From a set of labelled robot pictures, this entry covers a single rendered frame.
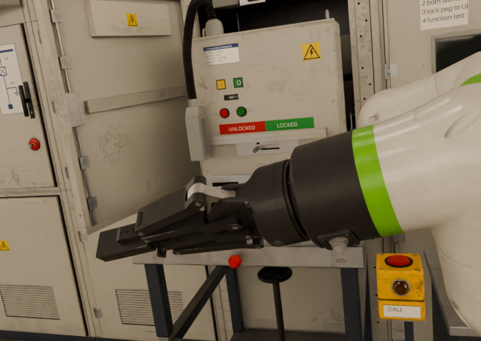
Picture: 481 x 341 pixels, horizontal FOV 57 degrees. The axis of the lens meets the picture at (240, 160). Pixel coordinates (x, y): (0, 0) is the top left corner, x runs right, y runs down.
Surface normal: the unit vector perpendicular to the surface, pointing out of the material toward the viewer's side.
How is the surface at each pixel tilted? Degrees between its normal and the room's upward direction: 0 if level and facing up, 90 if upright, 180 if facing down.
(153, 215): 54
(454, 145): 69
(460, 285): 107
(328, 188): 73
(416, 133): 48
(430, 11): 90
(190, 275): 90
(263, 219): 92
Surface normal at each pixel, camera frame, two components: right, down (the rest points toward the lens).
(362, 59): -0.28, 0.23
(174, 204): -0.67, -0.40
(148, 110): 0.83, 0.02
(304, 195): -0.42, -0.05
